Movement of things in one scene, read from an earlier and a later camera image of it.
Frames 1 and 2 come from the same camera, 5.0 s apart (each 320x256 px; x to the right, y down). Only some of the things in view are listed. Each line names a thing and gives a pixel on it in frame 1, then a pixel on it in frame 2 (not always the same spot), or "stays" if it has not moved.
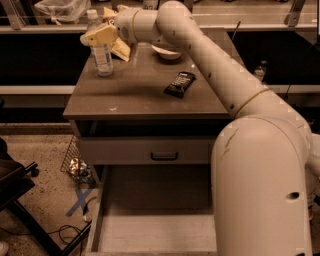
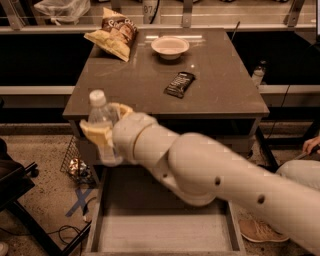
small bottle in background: x=260 y=71 stays
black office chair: x=15 y=181 stays
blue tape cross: x=81 y=200 stays
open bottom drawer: x=154 y=210 stays
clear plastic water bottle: x=103 y=55 → x=102 y=112
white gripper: x=124 y=26 → x=125 y=136
